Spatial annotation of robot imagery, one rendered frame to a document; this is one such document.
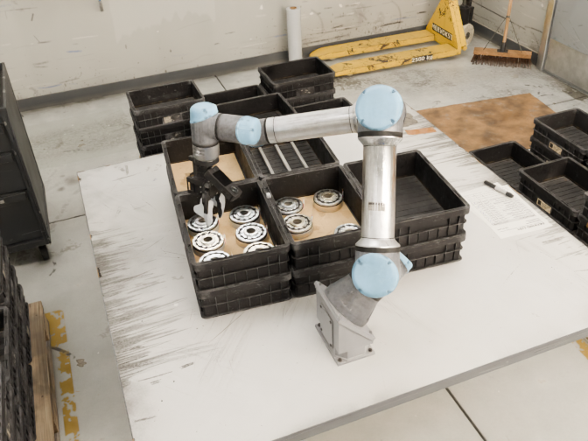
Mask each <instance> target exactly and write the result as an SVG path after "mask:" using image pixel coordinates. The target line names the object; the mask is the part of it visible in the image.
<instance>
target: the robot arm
mask: <svg viewBox="0 0 588 441"><path fill-rule="evenodd" d="M406 114H407V112H406V106H405V103H404V101H403V99H402V97H401V96H400V94H399V93H398V92H397V91H396V90H395V89H394V88H392V87H390V86H386V85H373V86H371V87H368V88H366V89H365V90H364V91H362V92H361V94H360V95H359V97H358V99H357V101H356V102H355V104H354V105H353V106H349V107H343V108H331V109H325V110H319V111H312V112H306V113H300V114H294V115H282V116H276V117H270V118H263V119H257V118H254V117H251V116H248V115H245V116H243V115H229V114H222V113H218V110H217V107H216V105H215V104H213V103H211V102H199V103H196V104H194V105H193V106H191V108H190V119H191V120H190V124H191V132H192V153H193V155H191V156H189V157H188V158H189V161H192V167H193V172H191V173H190V175H189V176H187V177H186V183H187V192H188V193H190V194H193V195H194V196H198V197H199V196H202V198H201V199H200V204H199V205H197V206H194V209H193V210H194V212H195V213H196V214H198V215H200V216H202V217H203V218H204V219H205V222H206V225H207V226H208V227H210V225H211V224H212V222H213V207H214V206H216V207H218V215H219V218H221V216H222V215H223V212H224V207H225V201H226V198H227V199H228V200H229V201H230V202H231V201H234V200H236V199H238V198H239V197H240V195H241V194H242V190H241V189H240V188H239V187H238V186H237V185H236V184H235V183H234V182H233V181H232V180H231V179H230V178H229V177H228V176H227V175H226V174H225V173H224V172H223V171H222V170H221V169H220V168H219V167H218V166H217V165H216V164H218V163H219V155H220V145H219V141H224V142H230V143H237V144H245V145H248V146H251V147H260V146H263V145H265V144H275V143H282V142H289V141H296V140H303V139H310V138H317V137H329V136H337V135H344V134H350V133H357V134H358V140H359V141H360V142H361V143H362V145H363V170H362V210H361V238H360V240H358V241H357V242H356V243H355V262H354V265H353V268H352V270H351V272H350V273H349V274H348V275H346V276H344V277H342V278H341V279H340V280H338V281H336V282H335V283H331V284H330V285H329V286H328V287H327V288H326V289H325V294H326V296H327V298H328V299H329V301H330V302H331V304H332V305H333V306H334V307H335V308H336V310H337V311H338V312H339V313H340V314H342V315H343V316H344V317H345V318H346V319H348V320H349V321H350V322H352V323H353V324H355V325H357V326H359V327H363V326H364V325H365V324H366V323H367V322H368V321H369V318H370V317H371V315H372V313H373V311H374V309H375V307H376V305H377V303H378V302H379V301H380V300H381V299H382V298H383V297H385V296H387V295H388V294H390V293H391V292H392V291H393V290H394V289H395V288H396V286H397V284H398V282H399V281H400V280H401V279H402V278H403V277H404V275H405V274H407V273H409V270H410V269H411V268H412V262H411V261H410V260H409V259H407V258H406V257H405V256H404V255H403V254H402V253H401V252H400V244H399V243H398V242H397V241H396V240H395V211H396V146H397V145H398V144H399V143H400V142H401V141H402V140H403V123H404V121H405V118H406ZM214 165H216V166H214ZM192 175H194V176H192ZM188 182H190V189H191V190H189V184H188Z"/></svg>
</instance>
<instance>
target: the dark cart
mask: <svg viewBox="0 0 588 441"><path fill-rule="evenodd" d="M0 237H2V244H3V245H5V246H6V247H7V249H8V251H9V254H10V253H14V252H18V251H22V250H26V249H32V248H36V247H38V249H39V253H40V254H41V255H42V257H43V259H44V260H47V259H50V258H49V255H48V248H47V247H46V244H49V243H50V244H51V243H52V241H51V234H50V227H49V220H48V212H47V205H46V192H45V186H44V183H43V180H42V178H41V175H40V172H39V168H38V164H37V161H36V158H35V156H34V153H33V150H32V146H31V143H30V140H29V137H28V134H27V131H26V128H25V124H24V121H23V118H22V116H21V113H20V110H19V106H18V102H17V99H16V96H15V94H14V91H13V88H12V85H11V80H10V77H9V75H8V72H7V69H6V66H5V64H4V62H1V63H0Z"/></svg>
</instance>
